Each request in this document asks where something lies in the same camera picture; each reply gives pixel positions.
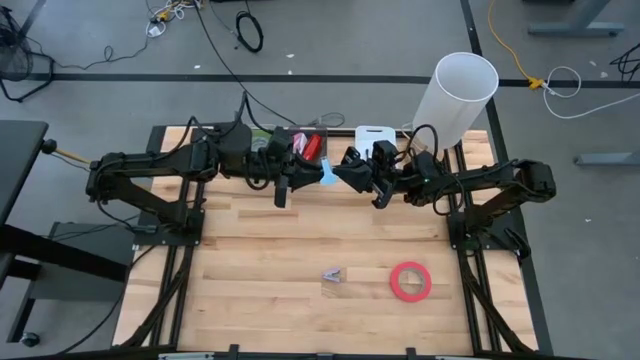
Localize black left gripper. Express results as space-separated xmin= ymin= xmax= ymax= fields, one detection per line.
xmin=267 ymin=127 xmax=325 ymax=209

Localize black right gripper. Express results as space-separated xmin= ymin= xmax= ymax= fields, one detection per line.
xmin=333 ymin=140 xmax=400 ymax=210

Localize light blue staple remover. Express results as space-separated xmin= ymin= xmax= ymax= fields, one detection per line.
xmin=319 ymin=157 xmax=341 ymax=187

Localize red stapler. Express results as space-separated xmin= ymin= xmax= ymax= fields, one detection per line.
xmin=302 ymin=133 xmax=324 ymax=162

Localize red tape roll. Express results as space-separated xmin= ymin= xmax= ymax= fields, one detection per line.
xmin=389 ymin=261 xmax=433 ymax=304

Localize white plastic bin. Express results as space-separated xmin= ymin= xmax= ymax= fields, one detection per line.
xmin=354 ymin=125 xmax=399 ymax=161

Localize transparent grey bin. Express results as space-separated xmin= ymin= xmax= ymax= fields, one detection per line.
xmin=289 ymin=125 xmax=329 ymax=164

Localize white table lamp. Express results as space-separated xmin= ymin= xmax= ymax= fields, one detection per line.
xmin=412 ymin=51 xmax=500 ymax=151

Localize grey table leg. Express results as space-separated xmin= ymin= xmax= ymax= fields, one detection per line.
xmin=573 ymin=152 xmax=640 ymax=167
xmin=527 ymin=0 xmax=626 ymax=39

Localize black knob wooden stick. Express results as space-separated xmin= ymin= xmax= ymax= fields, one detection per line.
xmin=40 ymin=138 xmax=92 ymax=165

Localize black desk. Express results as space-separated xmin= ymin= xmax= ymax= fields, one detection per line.
xmin=0 ymin=119 xmax=131 ymax=349

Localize long black floor cable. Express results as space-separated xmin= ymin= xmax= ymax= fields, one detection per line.
xmin=192 ymin=0 xmax=301 ymax=126

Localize coiled black floor cable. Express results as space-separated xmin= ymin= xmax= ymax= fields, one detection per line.
xmin=235 ymin=10 xmax=265 ymax=54

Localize black table frame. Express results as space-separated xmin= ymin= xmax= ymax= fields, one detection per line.
xmin=112 ymin=124 xmax=554 ymax=360

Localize yellow floor cable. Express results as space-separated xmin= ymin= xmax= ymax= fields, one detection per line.
xmin=487 ymin=0 xmax=545 ymax=92

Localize white cable bundle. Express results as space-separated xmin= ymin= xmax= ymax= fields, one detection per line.
xmin=144 ymin=0 xmax=201 ymax=39

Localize white floor cable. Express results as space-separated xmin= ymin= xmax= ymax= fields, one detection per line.
xmin=542 ymin=66 xmax=640 ymax=120

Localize grey base plate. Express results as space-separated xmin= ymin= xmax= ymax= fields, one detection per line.
xmin=47 ymin=222 xmax=136 ymax=302

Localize tangled black floor cables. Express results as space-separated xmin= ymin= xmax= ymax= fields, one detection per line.
xmin=609 ymin=42 xmax=640 ymax=84

